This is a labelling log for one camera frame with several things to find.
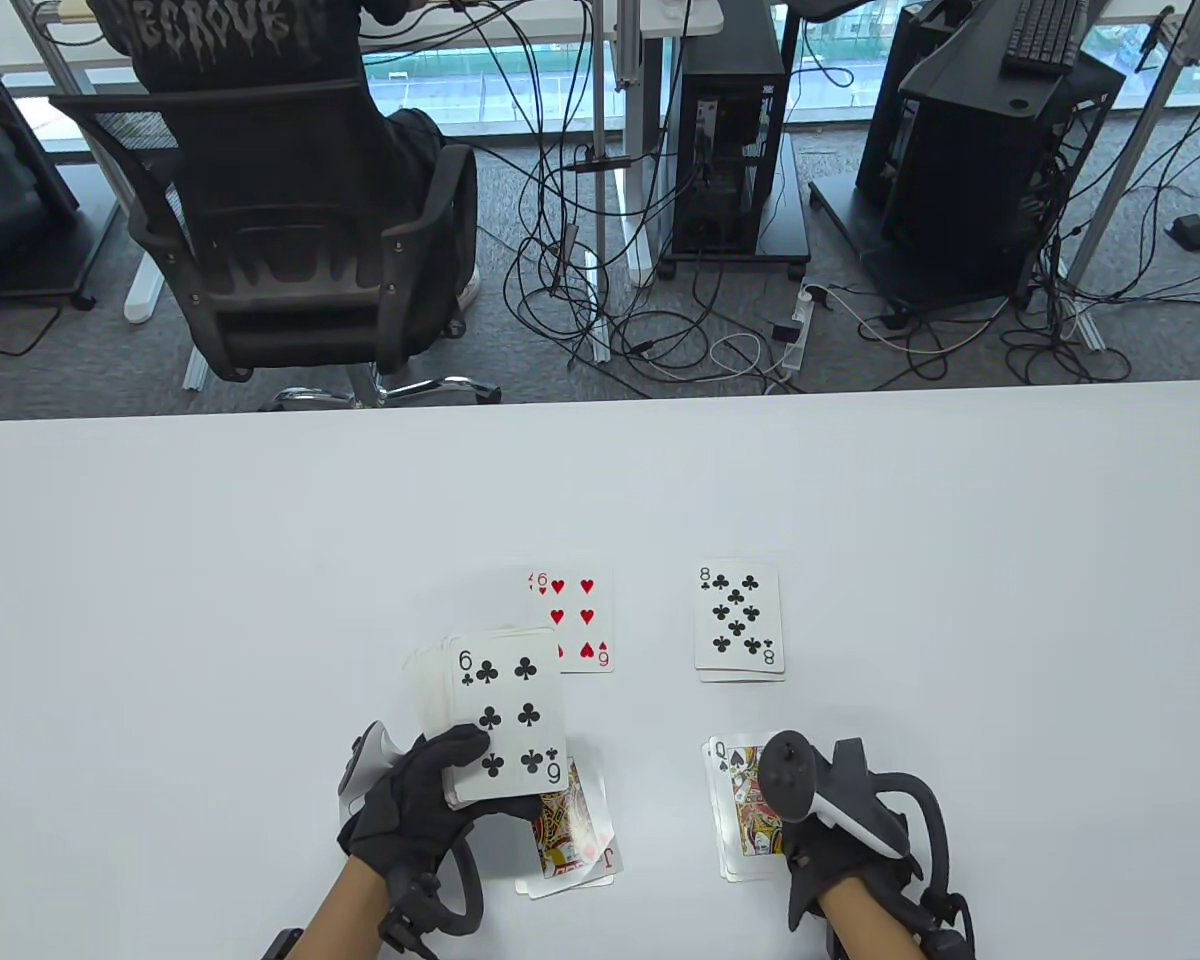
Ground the large black computer case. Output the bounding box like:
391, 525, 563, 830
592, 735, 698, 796
878, 45, 1128, 306

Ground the white cable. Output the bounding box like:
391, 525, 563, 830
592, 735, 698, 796
708, 332, 793, 382

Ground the person's right forearm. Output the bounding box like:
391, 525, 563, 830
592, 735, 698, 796
820, 885, 929, 960

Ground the black computer tower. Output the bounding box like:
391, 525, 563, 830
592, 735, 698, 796
855, 0, 971, 211
672, 0, 791, 256

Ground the person's right hand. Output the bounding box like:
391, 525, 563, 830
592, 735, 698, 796
785, 818, 923, 933

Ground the black mesh office chair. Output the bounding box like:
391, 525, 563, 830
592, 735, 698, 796
48, 78, 503, 411

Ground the black glove sensor module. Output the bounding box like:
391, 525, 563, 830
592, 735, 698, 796
380, 875, 446, 953

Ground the aluminium frame leg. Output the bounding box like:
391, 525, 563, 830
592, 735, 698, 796
15, 0, 216, 393
1058, 5, 1200, 353

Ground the black equipment cart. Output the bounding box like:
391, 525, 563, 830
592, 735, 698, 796
0, 58, 101, 313

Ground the person's left forearm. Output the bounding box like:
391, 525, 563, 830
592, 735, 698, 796
295, 855, 401, 960

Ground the single red diamond playing card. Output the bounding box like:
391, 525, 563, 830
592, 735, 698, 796
515, 868, 611, 901

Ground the tangle of black cables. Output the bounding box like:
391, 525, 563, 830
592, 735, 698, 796
828, 225, 1200, 386
500, 0, 793, 386

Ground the black keyboard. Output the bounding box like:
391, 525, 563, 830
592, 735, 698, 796
1002, 0, 1113, 77

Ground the deck of playing cards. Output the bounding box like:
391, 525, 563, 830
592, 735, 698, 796
403, 627, 569, 811

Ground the person's left hand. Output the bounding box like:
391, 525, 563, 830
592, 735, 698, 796
338, 725, 543, 883

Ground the white power strip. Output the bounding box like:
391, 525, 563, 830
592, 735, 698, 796
780, 283, 833, 379

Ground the diamonds face playing card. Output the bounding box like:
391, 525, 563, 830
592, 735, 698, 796
517, 757, 624, 891

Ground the black wheeled computer stand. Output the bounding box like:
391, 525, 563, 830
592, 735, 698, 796
658, 130, 813, 281

